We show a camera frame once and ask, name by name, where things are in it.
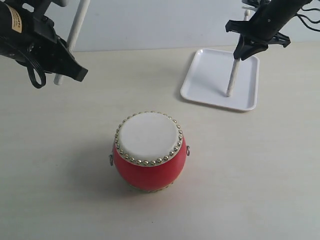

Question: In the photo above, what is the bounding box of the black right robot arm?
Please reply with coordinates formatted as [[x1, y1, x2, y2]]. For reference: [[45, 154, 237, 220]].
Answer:
[[225, 0, 310, 61]]

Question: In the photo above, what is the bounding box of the small red drum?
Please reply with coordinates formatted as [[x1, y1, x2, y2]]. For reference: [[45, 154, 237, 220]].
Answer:
[[109, 111, 190, 192]]

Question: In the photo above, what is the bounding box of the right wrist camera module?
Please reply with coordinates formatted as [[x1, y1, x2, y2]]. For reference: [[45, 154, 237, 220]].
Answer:
[[241, 0, 271, 8]]

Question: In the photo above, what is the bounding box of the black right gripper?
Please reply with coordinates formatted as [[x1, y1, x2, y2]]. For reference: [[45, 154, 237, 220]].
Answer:
[[225, 7, 292, 61]]

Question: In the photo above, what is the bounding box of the white rectangular plastic tray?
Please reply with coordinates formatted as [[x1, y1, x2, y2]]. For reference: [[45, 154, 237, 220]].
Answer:
[[180, 48, 260, 112]]

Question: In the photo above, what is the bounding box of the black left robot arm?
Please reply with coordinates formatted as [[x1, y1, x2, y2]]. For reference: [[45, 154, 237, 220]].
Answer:
[[0, 0, 88, 89]]

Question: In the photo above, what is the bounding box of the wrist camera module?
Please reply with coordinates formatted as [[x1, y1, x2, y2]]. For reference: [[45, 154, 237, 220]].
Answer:
[[50, 0, 70, 8], [241, 0, 271, 8]]

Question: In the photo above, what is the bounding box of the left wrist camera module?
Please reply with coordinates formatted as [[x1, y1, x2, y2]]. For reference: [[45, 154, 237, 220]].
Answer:
[[50, 0, 70, 8]]

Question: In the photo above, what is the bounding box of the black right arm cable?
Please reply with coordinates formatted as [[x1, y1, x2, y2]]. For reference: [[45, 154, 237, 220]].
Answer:
[[294, 0, 320, 33]]

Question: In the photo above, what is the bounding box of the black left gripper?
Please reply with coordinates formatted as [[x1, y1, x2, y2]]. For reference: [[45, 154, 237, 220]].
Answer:
[[0, 0, 88, 82]]

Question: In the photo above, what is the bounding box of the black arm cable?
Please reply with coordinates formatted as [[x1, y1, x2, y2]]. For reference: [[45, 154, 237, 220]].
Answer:
[[14, 53, 55, 89], [294, 0, 320, 33]]

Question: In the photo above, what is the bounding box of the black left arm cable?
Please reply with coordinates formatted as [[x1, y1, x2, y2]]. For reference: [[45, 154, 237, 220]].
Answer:
[[14, 53, 55, 89]]

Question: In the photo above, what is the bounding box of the white wooden drumstick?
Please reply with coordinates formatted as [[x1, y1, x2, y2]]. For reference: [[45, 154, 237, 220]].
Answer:
[[53, 0, 91, 86], [226, 9, 251, 97]]

